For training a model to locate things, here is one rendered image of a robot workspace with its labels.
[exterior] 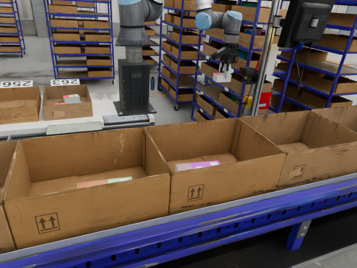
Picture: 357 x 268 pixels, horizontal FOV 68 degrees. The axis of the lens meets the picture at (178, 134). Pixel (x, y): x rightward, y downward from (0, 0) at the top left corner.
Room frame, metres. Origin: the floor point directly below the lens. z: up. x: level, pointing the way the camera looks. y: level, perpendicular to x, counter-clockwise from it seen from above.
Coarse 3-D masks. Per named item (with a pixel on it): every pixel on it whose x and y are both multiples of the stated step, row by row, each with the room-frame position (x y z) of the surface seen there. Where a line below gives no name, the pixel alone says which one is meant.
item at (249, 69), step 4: (240, 68) 1.76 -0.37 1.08; (244, 68) 1.75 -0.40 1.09; (248, 68) 1.74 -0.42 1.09; (252, 68) 1.76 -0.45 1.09; (240, 72) 1.75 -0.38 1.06; (244, 72) 1.72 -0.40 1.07; (248, 72) 1.73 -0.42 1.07; (252, 72) 1.74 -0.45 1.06; (256, 72) 1.75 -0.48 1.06; (248, 76) 1.74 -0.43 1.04; (252, 76) 1.75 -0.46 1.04; (248, 80) 1.75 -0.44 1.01
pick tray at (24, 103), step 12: (0, 96) 1.67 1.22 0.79; (12, 96) 1.69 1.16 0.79; (24, 96) 1.72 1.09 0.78; (36, 96) 1.75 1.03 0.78; (0, 108) 1.35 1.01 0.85; (12, 108) 1.37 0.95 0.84; (24, 108) 1.40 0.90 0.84; (36, 108) 1.43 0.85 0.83; (0, 120) 1.34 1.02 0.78; (12, 120) 1.37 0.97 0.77; (24, 120) 1.39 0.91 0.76; (36, 120) 1.42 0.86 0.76
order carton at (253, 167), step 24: (216, 120) 0.96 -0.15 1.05; (240, 120) 0.98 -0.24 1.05; (168, 144) 0.88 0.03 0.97; (192, 144) 0.92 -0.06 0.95; (216, 144) 0.96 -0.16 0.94; (240, 144) 0.95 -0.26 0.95; (264, 144) 0.83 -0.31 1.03; (168, 168) 0.60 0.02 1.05; (216, 168) 0.63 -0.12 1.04; (240, 168) 0.66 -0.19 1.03; (264, 168) 0.70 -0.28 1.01; (192, 192) 0.61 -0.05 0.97; (216, 192) 0.64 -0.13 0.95; (240, 192) 0.67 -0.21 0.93; (264, 192) 0.71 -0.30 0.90
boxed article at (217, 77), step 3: (213, 75) 1.66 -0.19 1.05; (216, 75) 1.62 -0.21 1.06; (219, 75) 1.62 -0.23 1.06; (222, 75) 1.62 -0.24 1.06; (228, 75) 1.64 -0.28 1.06; (231, 75) 1.65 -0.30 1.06; (213, 78) 1.65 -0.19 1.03; (216, 78) 1.62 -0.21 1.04; (219, 78) 1.62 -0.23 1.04; (222, 78) 1.62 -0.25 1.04; (228, 78) 1.64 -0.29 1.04; (216, 81) 1.61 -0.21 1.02; (219, 81) 1.62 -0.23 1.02; (222, 81) 1.63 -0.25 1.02; (225, 81) 1.63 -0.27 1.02; (228, 81) 1.64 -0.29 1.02
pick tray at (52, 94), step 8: (48, 88) 1.79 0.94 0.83; (56, 88) 1.81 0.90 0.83; (64, 88) 1.83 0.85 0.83; (72, 88) 1.85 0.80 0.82; (80, 88) 1.87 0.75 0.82; (48, 96) 1.78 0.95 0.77; (56, 96) 1.80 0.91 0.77; (80, 96) 1.87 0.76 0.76; (88, 96) 1.75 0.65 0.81; (48, 104) 1.67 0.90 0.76; (64, 104) 1.48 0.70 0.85; (72, 104) 1.50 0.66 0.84; (80, 104) 1.52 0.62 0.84; (88, 104) 1.54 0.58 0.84; (48, 112) 1.44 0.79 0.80; (56, 112) 1.46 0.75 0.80; (64, 112) 1.48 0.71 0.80; (72, 112) 1.50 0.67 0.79; (80, 112) 1.52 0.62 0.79; (88, 112) 1.54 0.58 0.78; (48, 120) 1.44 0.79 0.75
